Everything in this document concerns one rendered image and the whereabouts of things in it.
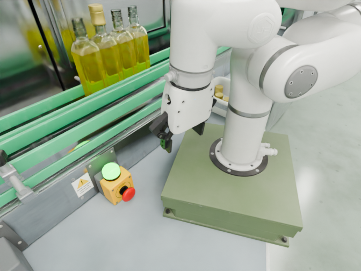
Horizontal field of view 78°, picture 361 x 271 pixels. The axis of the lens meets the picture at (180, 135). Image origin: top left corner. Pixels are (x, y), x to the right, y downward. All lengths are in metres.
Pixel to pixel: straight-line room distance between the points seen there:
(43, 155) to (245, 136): 0.44
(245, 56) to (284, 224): 0.34
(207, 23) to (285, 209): 0.41
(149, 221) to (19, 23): 0.61
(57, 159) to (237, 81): 0.43
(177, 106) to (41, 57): 0.52
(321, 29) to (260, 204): 0.36
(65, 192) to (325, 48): 0.59
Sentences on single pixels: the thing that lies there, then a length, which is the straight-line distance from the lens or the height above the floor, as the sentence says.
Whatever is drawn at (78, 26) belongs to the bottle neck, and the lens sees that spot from 0.64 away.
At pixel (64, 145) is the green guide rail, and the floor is 0.94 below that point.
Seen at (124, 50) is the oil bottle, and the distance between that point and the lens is 0.70.
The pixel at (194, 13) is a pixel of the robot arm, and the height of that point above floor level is 1.21.
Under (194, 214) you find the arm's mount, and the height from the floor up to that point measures 0.79.
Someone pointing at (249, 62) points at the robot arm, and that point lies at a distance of 0.44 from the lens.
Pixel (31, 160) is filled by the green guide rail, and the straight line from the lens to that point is 0.54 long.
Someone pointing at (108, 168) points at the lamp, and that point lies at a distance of 0.59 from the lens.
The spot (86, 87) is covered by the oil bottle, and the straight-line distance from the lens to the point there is 0.69.
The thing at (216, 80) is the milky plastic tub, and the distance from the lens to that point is 0.99.
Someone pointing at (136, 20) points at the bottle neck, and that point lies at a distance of 0.74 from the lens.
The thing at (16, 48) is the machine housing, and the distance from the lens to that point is 0.78.
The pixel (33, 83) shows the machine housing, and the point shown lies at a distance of 0.81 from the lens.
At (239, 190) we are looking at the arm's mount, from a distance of 0.55.
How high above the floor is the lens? 1.28
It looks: 41 degrees down
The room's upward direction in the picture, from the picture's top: straight up
